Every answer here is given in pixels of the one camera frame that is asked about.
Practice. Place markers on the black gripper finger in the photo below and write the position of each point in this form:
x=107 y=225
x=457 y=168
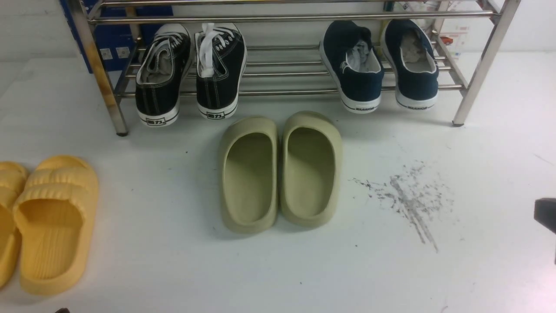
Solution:
x=545 y=213

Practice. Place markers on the navy slip-on shoe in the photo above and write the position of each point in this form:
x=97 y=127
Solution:
x=348 y=54
x=409 y=51

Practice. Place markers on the blue box behind rack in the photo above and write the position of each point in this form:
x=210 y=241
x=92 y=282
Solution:
x=115 y=41

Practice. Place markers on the white printed cardboard box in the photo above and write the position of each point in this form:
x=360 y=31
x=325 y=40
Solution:
x=453 y=32

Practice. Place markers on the right olive green slipper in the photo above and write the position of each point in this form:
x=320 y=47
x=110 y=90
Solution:
x=312 y=154

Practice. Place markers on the olive green slipper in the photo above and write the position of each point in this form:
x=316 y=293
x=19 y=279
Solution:
x=312 y=154
x=248 y=171

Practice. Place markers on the left olive green slipper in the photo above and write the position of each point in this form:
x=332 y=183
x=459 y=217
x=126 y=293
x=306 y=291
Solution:
x=248 y=171

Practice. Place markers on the right black canvas sneaker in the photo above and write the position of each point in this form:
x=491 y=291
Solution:
x=221 y=56

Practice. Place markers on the black canvas sneaker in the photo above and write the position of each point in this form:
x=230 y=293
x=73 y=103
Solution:
x=221 y=56
x=165 y=63

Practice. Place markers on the left black canvas sneaker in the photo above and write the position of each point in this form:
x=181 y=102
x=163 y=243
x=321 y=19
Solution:
x=165 y=63

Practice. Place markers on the right yellow slide sandal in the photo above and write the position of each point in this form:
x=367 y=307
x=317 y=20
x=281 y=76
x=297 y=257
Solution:
x=55 y=215

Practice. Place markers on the yellow slide sandal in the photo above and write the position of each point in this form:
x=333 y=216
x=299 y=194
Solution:
x=13 y=178
x=55 y=215

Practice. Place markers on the left yellow slide sandal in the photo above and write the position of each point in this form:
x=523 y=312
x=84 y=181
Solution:
x=13 y=178

